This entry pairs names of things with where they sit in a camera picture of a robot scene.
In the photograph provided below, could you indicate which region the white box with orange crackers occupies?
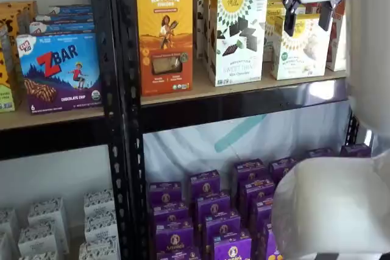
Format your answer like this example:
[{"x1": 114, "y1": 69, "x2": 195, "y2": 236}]
[{"x1": 325, "y1": 0, "x2": 349, "y2": 72}]

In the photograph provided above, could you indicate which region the Simple Mills Sweet Thins box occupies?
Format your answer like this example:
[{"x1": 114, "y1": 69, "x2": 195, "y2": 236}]
[
  {"x1": 194, "y1": 0, "x2": 241, "y2": 60},
  {"x1": 208, "y1": 0, "x2": 269, "y2": 88},
  {"x1": 202, "y1": 0, "x2": 257, "y2": 71}
]

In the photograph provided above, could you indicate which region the wooden shelf board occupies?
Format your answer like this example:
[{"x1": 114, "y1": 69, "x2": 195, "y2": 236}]
[
  {"x1": 140, "y1": 58, "x2": 349, "y2": 106},
  {"x1": 0, "y1": 105, "x2": 106, "y2": 131}
]

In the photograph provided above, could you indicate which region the orange Revival cracker box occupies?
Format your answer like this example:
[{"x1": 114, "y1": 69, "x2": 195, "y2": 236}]
[{"x1": 135, "y1": 0, "x2": 194, "y2": 97}]

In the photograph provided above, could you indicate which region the purple Annie's box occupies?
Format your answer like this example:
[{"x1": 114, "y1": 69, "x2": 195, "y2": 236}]
[
  {"x1": 155, "y1": 247, "x2": 202, "y2": 260},
  {"x1": 188, "y1": 169, "x2": 221, "y2": 200},
  {"x1": 258, "y1": 219, "x2": 283, "y2": 260},
  {"x1": 268, "y1": 156, "x2": 299, "y2": 182},
  {"x1": 211, "y1": 230, "x2": 254, "y2": 260},
  {"x1": 232, "y1": 158, "x2": 268, "y2": 185},
  {"x1": 154, "y1": 219, "x2": 195, "y2": 255},
  {"x1": 151, "y1": 201, "x2": 190, "y2": 231},
  {"x1": 194, "y1": 192, "x2": 232, "y2": 228},
  {"x1": 238, "y1": 177, "x2": 277, "y2": 213},
  {"x1": 147, "y1": 181, "x2": 183, "y2": 209},
  {"x1": 202, "y1": 210, "x2": 242, "y2": 246},
  {"x1": 339, "y1": 143, "x2": 372, "y2": 158},
  {"x1": 247, "y1": 195, "x2": 274, "y2": 234}
]

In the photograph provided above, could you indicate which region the blue purple ZBar box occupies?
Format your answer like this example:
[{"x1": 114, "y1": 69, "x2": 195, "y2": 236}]
[
  {"x1": 34, "y1": 13, "x2": 94, "y2": 25},
  {"x1": 29, "y1": 21, "x2": 96, "y2": 37},
  {"x1": 46, "y1": 4, "x2": 93, "y2": 16},
  {"x1": 16, "y1": 32, "x2": 103, "y2": 116}
]

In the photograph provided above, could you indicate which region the yellow box with chip pattern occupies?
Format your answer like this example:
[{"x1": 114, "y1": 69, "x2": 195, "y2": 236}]
[
  {"x1": 0, "y1": 0, "x2": 39, "y2": 37},
  {"x1": 0, "y1": 47, "x2": 16, "y2": 113},
  {"x1": 0, "y1": 16, "x2": 23, "y2": 105}
]

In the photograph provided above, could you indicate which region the black metal shelving rack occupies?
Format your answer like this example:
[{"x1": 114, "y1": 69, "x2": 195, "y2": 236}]
[
  {"x1": 0, "y1": 0, "x2": 132, "y2": 260},
  {"x1": 111, "y1": 0, "x2": 373, "y2": 260}
]

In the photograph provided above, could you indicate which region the white patterned carton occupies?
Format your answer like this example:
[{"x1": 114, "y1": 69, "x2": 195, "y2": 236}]
[
  {"x1": 18, "y1": 250, "x2": 59, "y2": 260},
  {"x1": 84, "y1": 210, "x2": 119, "y2": 243},
  {"x1": 83, "y1": 189, "x2": 116, "y2": 217},
  {"x1": 0, "y1": 208, "x2": 20, "y2": 248},
  {"x1": 17, "y1": 221, "x2": 64, "y2": 256},
  {"x1": 79, "y1": 236, "x2": 121, "y2": 260},
  {"x1": 27, "y1": 197, "x2": 70, "y2": 255}
]

